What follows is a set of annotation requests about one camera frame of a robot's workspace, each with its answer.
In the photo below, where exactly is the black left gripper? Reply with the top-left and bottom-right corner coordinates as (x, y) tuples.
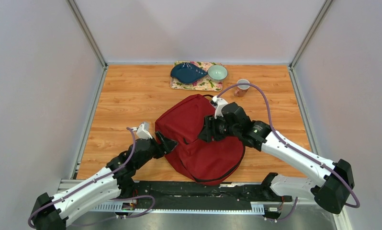
(135, 130), (179, 170)

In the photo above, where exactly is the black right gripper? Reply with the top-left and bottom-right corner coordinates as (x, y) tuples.
(197, 113), (240, 143)

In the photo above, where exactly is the red student backpack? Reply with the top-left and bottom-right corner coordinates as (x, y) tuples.
(155, 94), (246, 185)

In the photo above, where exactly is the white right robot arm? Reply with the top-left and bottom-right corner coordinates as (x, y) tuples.
(198, 103), (354, 214)

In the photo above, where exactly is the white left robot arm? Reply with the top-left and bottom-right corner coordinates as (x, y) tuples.
(28, 131), (178, 230)

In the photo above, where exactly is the floral rectangular tray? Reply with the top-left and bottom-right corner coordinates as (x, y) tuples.
(170, 61), (223, 92)

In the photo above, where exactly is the pink patterned mug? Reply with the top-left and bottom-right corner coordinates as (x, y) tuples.
(234, 79), (250, 97)

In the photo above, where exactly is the pale green ceramic bowl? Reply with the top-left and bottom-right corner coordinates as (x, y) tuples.
(208, 65), (228, 81)

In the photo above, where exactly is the dark blue leaf plate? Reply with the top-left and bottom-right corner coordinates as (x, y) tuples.
(170, 62), (208, 84)

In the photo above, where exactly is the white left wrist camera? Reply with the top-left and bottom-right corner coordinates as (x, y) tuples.
(130, 122), (153, 139)

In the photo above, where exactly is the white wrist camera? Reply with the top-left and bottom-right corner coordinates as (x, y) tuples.
(210, 96), (228, 119)
(130, 122), (153, 139)

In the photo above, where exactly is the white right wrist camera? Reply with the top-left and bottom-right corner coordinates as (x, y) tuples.
(210, 96), (228, 119)

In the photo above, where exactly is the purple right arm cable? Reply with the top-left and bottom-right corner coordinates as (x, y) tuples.
(216, 83), (360, 222)

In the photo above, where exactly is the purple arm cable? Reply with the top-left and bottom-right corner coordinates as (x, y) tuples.
(27, 126), (156, 229)
(216, 83), (360, 222)

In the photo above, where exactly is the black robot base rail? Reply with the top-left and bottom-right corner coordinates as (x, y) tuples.
(119, 181), (293, 219)

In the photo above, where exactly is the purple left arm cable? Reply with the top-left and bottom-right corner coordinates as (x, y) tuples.
(27, 126), (156, 229)

